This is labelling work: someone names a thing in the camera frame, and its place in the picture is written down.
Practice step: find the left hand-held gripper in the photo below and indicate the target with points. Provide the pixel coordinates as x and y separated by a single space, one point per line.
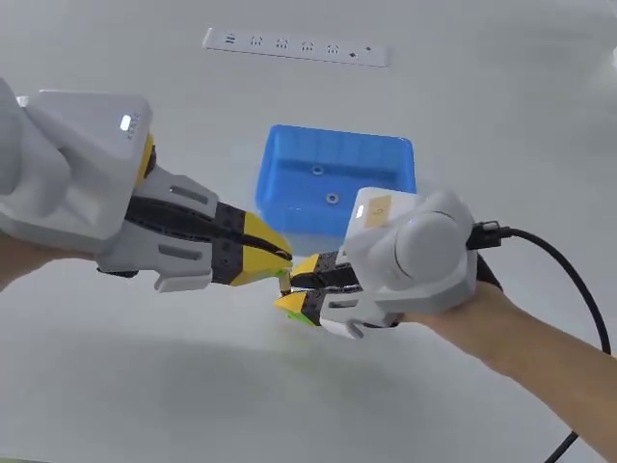
72 169

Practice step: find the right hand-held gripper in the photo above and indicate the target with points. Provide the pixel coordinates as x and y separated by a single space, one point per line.
414 255

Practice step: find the green metal tweezers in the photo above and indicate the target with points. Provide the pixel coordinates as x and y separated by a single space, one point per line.
284 286

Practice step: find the small metal washer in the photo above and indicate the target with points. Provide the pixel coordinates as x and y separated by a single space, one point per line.
331 198

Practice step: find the blue plastic container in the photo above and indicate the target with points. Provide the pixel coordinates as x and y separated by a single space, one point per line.
376 159

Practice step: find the person's right forearm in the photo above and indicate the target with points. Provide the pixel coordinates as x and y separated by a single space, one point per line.
520 347

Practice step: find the person's left forearm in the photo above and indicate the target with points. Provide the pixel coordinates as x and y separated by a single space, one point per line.
34 260

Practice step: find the white table top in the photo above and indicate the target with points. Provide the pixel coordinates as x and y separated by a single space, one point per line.
144 386

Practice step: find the white power strip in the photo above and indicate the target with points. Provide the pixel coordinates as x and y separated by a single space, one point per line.
294 46

